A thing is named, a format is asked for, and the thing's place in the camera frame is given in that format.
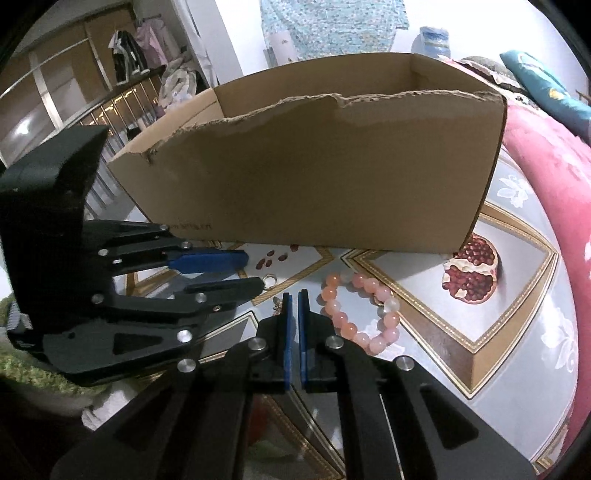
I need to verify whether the brown cardboard box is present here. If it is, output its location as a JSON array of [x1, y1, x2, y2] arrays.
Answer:
[[109, 53, 507, 254]]

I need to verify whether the teal patterned pillow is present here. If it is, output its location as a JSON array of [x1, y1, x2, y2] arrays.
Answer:
[[500, 50, 590, 144]]

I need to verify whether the pink bead bracelet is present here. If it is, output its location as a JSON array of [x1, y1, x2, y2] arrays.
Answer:
[[321, 271, 402, 355]]

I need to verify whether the blue water jug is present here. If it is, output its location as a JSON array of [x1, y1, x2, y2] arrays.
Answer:
[[419, 26, 451, 58]]

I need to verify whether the white cylinder fan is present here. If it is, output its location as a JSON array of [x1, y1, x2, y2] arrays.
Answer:
[[269, 30, 298, 66]]

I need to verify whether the pink floral quilt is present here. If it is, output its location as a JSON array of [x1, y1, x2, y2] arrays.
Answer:
[[450, 59, 591, 474]]

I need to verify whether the metal stair railing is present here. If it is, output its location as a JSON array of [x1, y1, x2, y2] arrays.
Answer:
[[1, 34, 163, 219]]

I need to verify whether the teal floral hanging cloth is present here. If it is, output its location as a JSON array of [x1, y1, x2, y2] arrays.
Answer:
[[259, 0, 409, 61]]

